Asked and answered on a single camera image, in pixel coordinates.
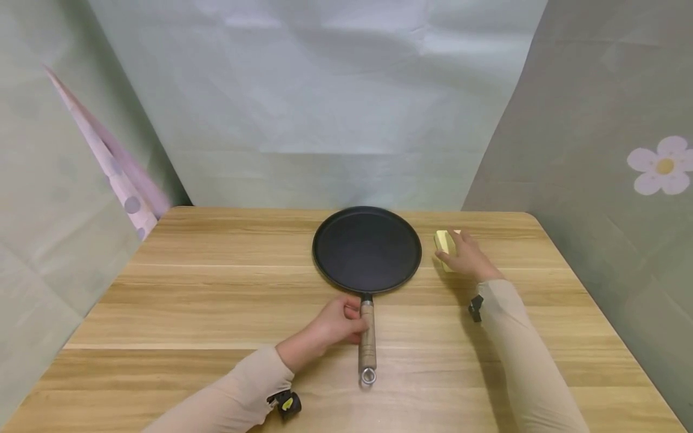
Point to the person's right hand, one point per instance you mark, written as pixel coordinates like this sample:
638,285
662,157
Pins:
472,260

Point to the person's left hand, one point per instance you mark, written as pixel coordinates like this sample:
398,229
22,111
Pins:
325,329

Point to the person's left fingers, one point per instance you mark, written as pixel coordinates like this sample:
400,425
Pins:
359,329

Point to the person's right thumb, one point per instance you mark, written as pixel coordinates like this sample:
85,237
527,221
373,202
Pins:
444,256

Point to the person's left thumb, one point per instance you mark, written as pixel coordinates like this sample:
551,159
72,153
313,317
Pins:
350,303

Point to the person's right fingers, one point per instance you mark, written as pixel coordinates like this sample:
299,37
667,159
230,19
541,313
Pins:
464,239

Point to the yellow sponge block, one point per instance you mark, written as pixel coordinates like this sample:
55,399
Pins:
443,240

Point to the person's right forearm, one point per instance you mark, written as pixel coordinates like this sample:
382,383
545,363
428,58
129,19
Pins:
522,361

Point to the person's left forearm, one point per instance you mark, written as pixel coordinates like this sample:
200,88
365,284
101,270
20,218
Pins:
238,394

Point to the black wrist band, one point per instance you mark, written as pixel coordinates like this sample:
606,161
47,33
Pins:
287,403
476,308

